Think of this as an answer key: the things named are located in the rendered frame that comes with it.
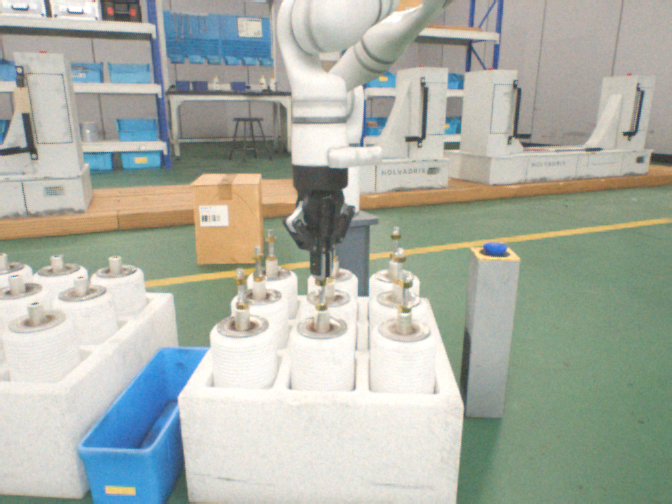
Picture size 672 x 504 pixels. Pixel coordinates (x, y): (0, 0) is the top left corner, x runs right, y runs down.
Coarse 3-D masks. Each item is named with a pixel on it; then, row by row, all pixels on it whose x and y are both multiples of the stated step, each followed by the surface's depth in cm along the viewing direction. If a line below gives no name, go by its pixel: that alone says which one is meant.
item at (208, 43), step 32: (160, 0) 564; (256, 0) 581; (160, 32) 573; (192, 32) 586; (224, 32) 599; (192, 96) 548; (224, 96) 560; (256, 96) 574; (288, 96) 587; (288, 128) 597
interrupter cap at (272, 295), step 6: (252, 288) 86; (270, 288) 86; (246, 294) 84; (252, 294) 84; (270, 294) 84; (276, 294) 84; (246, 300) 81; (252, 300) 81; (258, 300) 82; (264, 300) 81; (270, 300) 81; (276, 300) 81
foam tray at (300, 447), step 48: (192, 384) 70; (288, 384) 72; (192, 432) 69; (240, 432) 68; (288, 432) 68; (336, 432) 67; (384, 432) 67; (432, 432) 66; (192, 480) 71; (240, 480) 70; (288, 480) 70; (336, 480) 69; (384, 480) 69; (432, 480) 69
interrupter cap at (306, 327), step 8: (304, 320) 73; (312, 320) 73; (336, 320) 74; (296, 328) 71; (304, 328) 71; (312, 328) 71; (336, 328) 71; (344, 328) 71; (304, 336) 69; (312, 336) 68; (320, 336) 68; (328, 336) 68; (336, 336) 68
